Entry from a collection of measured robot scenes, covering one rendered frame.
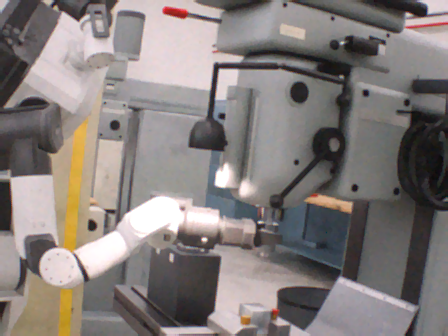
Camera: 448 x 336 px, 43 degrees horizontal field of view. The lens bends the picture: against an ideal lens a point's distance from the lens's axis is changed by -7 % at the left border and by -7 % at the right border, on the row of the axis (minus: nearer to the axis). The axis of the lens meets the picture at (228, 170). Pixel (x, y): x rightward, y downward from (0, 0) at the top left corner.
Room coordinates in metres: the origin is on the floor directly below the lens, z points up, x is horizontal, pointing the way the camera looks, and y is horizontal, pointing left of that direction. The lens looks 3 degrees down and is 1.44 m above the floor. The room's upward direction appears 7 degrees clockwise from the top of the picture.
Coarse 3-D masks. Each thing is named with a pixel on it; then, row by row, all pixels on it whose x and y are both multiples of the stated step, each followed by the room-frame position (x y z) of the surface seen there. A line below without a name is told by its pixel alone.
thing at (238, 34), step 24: (240, 24) 1.24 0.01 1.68; (264, 24) 1.16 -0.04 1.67; (288, 24) 1.15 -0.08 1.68; (312, 24) 1.18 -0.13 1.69; (336, 24) 1.21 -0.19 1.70; (360, 24) 1.24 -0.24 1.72; (240, 48) 1.25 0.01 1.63; (264, 48) 1.20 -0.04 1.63; (288, 48) 1.17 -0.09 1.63; (312, 48) 1.19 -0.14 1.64; (384, 48) 1.28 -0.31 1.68; (384, 72) 1.29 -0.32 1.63
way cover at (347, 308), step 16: (336, 288) 1.59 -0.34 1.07; (352, 288) 1.55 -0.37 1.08; (368, 288) 1.50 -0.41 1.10; (336, 304) 1.56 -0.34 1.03; (352, 304) 1.51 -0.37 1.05; (368, 304) 1.47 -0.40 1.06; (384, 304) 1.43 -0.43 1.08; (400, 304) 1.38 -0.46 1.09; (320, 320) 1.57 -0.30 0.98; (336, 320) 1.52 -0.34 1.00; (352, 320) 1.48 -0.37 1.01; (368, 320) 1.43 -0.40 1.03; (384, 320) 1.39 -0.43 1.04; (400, 320) 1.36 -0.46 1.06
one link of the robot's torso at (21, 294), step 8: (24, 280) 1.56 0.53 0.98; (24, 288) 1.56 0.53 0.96; (0, 296) 1.52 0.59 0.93; (8, 296) 1.53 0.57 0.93; (16, 296) 1.54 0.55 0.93; (24, 296) 1.56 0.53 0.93; (0, 304) 1.54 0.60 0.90; (8, 304) 1.55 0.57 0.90; (16, 304) 1.54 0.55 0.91; (24, 304) 1.56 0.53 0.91; (0, 312) 1.56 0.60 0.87; (8, 312) 1.54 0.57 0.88; (16, 312) 1.55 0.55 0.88; (0, 320) 1.58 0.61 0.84; (8, 320) 1.54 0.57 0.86; (16, 320) 1.56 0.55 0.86; (0, 328) 1.58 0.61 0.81; (8, 328) 1.54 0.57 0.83
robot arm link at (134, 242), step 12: (144, 204) 1.25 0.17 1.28; (156, 204) 1.25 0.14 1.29; (168, 204) 1.25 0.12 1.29; (132, 216) 1.22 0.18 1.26; (144, 216) 1.22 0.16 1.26; (156, 216) 1.23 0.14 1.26; (168, 216) 1.23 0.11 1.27; (120, 228) 1.22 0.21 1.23; (132, 228) 1.21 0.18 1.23; (144, 228) 1.21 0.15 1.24; (156, 228) 1.22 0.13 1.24; (132, 240) 1.21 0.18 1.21; (144, 240) 1.22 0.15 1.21; (132, 252) 1.22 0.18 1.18
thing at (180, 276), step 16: (176, 240) 1.67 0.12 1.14; (160, 256) 1.66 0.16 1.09; (176, 256) 1.56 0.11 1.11; (192, 256) 1.55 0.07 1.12; (208, 256) 1.57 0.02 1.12; (160, 272) 1.65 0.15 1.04; (176, 272) 1.55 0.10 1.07; (192, 272) 1.55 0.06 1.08; (208, 272) 1.58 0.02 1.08; (160, 288) 1.64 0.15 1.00; (176, 288) 1.54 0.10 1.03; (192, 288) 1.56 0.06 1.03; (208, 288) 1.58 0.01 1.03; (160, 304) 1.63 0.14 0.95; (176, 304) 1.54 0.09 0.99; (192, 304) 1.56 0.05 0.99; (208, 304) 1.58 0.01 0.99; (176, 320) 1.54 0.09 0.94
